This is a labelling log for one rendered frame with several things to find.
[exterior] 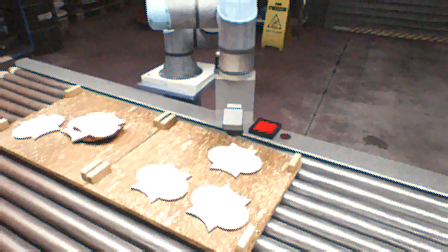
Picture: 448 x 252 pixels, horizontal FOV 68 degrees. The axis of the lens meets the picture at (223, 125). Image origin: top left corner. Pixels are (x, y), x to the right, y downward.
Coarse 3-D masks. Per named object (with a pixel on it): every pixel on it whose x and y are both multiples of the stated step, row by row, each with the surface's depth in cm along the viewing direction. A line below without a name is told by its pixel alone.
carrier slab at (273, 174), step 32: (192, 128) 99; (128, 160) 86; (160, 160) 86; (192, 160) 86; (288, 160) 86; (96, 192) 76; (128, 192) 76; (192, 192) 76; (256, 192) 76; (160, 224) 68; (192, 224) 68; (256, 224) 68
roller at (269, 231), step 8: (0, 112) 110; (8, 120) 107; (16, 120) 106; (272, 224) 70; (280, 224) 70; (264, 232) 70; (272, 232) 69; (280, 232) 69; (288, 232) 69; (296, 232) 68; (304, 232) 69; (280, 240) 69; (288, 240) 68; (296, 240) 67; (304, 240) 67; (312, 240) 67; (320, 240) 67; (296, 248) 68; (304, 248) 67; (312, 248) 66; (320, 248) 65; (328, 248) 65; (336, 248) 65; (344, 248) 65
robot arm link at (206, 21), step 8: (200, 0) 71; (208, 0) 72; (216, 0) 72; (200, 8) 71; (208, 8) 71; (216, 8) 71; (200, 16) 72; (208, 16) 72; (200, 24) 73; (208, 24) 74; (216, 24) 74
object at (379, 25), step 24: (336, 0) 484; (360, 0) 473; (384, 0) 462; (408, 0) 450; (432, 0) 439; (336, 24) 503; (360, 24) 488; (384, 24) 475; (408, 24) 463; (432, 24) 451
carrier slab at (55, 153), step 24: (96, 96) 117; (24, 120) 103; (144, 120) 103; (0, 144) 92; (24, 144) 92; (48, 144) 92; (72, 144) 92; (96, 144) 92; (120, 144) 92; (48, 168) 83; (72, 168) 83
